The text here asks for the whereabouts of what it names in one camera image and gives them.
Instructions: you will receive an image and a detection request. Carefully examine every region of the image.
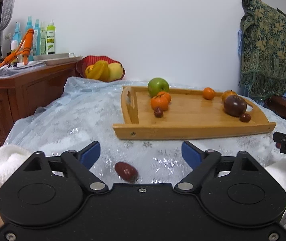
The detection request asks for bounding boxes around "dark purple round fruit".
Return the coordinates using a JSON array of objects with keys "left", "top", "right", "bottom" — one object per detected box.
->
[{"left": 223, "top": 95, "right": 247, "bottom": 117}]

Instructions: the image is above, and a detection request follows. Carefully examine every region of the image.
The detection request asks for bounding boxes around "small dark jujube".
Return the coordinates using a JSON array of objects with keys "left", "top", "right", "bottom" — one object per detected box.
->
[{"left": 154, "top": 107, "right": 164, "bottom": 118}]

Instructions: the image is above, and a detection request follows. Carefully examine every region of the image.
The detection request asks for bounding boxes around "small orange tangerine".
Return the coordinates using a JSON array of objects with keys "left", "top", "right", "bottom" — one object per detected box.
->
[{"left": 157, "top": 91, "right": 172, "bottom": 103}]

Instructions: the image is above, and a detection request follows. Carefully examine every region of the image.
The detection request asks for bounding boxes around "white snowflake tablecloth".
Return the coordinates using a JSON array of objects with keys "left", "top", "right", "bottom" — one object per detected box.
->
[{"left": 3, "top": 76, "right": 286, "bottom": 222}]

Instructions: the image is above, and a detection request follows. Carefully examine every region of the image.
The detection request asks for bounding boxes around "wooden serving tray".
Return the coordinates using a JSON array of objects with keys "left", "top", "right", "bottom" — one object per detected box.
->
[{"left": 113, "top": 86, "right": 276, "bottom": 140}]

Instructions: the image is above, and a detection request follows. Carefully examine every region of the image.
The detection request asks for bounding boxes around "small tangerine far right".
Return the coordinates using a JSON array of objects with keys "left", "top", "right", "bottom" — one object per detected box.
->
[{"left": 202, "top": 87, "right": 215, "bottom": 101}]

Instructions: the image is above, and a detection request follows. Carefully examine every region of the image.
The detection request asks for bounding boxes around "golden brown pomegranate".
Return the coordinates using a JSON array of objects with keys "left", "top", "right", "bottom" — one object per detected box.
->
[{"left": 221, "top": 90, "right": 238, "bottom": 103}]

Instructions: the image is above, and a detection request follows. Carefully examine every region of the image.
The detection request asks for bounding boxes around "green patterned fringed blanket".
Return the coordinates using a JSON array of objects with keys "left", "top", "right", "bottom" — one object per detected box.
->
[{"left": 240, "top": 0, "right": 286, "bottom": 101}]

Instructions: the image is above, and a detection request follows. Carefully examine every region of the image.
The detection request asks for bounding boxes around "green apple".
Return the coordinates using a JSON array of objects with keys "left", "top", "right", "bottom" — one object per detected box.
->
[{"left": 147, "top": 77, "right": 170, "bottom": 97}]

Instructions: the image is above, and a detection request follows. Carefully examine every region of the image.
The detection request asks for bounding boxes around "yellow starfruit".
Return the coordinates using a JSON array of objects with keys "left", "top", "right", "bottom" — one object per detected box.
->
[{"left": 85, "top": 60, "right": 109, "bottom": 82}]

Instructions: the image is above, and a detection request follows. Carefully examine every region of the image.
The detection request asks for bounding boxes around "red wooden cabinet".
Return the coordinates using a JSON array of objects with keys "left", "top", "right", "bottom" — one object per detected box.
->
[{"left": 0, "top": 63, "right": 76, "bottom": 146}]

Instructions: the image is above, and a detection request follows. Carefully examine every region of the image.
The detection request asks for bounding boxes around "red fruit basket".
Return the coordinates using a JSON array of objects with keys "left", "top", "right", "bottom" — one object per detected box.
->
[{"left": 76, "top": 55, "right": 126, "bottom": 82}]

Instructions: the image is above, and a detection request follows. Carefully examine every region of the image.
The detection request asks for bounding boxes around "yellow mango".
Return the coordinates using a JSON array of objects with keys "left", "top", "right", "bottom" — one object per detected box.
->
[{"left": 108, "top": 63, "right": 124, "bottom": 82}]

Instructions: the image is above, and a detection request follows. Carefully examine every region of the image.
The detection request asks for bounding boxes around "white tray on cabinet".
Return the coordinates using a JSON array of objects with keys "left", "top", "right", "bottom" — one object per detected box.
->
[{"left": 34, "top": 53, "right": 83, "bottom": 66}]

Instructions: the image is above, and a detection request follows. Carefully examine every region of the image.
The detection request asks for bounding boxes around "blue spray bottle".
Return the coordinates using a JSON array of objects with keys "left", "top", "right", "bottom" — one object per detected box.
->
[
  {"left": 25, "top": 16, "right": 34, "bottom": 61},
  {"left": 33, "top": 18, "right": 41, "bottom": 56}
]

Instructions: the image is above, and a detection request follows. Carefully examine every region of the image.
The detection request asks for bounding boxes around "green white spray bottle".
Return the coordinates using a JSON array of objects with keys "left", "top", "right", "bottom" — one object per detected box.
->
[{"left": 46, "top": 20, "right": 55, "bottom": 54}]

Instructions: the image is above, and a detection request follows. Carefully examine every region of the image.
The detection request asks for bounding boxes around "orange cable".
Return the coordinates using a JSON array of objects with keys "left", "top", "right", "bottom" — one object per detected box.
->
[{"left": 0, "top": 28, "right": 35, "bottom": 75}]

